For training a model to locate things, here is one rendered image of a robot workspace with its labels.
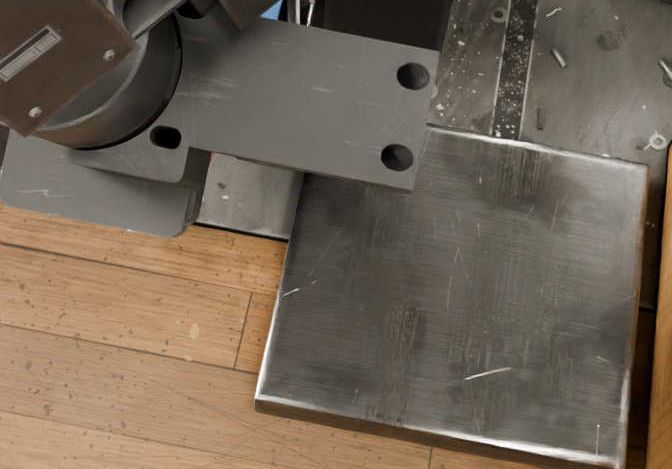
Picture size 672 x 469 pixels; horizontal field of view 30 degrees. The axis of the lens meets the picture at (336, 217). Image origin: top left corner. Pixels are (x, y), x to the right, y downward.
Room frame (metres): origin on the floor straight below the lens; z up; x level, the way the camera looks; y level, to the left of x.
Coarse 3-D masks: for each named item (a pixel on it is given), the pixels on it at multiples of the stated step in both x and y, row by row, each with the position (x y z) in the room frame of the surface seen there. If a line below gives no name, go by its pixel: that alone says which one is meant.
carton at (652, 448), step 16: (656, 304) 0.25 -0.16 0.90; (656, 320) 0.24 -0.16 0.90; (656, 336) 0.23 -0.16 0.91; (656, 352) 0.23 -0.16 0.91; (656, 368) 0.22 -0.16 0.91; (656, 384) 0.21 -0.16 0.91; (656, 400) 0.20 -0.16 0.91; (656, 416) 0.19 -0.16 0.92; (656, 432) 0.18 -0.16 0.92; (656, 448) 0.17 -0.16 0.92; (656, 464) 0.17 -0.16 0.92
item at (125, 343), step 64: (0, 256) 0.23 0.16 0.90; (64, 256) 0.24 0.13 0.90; (128, 256) 0.24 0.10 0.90; (192, 256) 0.25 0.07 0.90; (256, 256) 0.25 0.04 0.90; (0, 320) 0.20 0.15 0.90; (64, 320) 0.21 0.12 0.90; (128, 320) 0.21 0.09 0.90; (192, 320) 0.21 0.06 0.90; (256, 320) 0.22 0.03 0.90; (640, 320) 0.24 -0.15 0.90; (0, 384) 0.17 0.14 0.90; (64, 384) 0.17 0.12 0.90; (128, 384) 0.18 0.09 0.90; (192, 384) 0.18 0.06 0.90; (256, 384) 0.19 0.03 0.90; (640, 384) 0.21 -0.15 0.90; (0, 448) 0.14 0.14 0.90; (64, 448) 0.14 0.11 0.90; (128, 448) 0.15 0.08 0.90; (192, 448) 0.15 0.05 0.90; (256, 448) 0.16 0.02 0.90; (320, 448) 0.16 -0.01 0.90; (384, 448) 0.16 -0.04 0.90; (640, 448) 0.18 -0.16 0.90
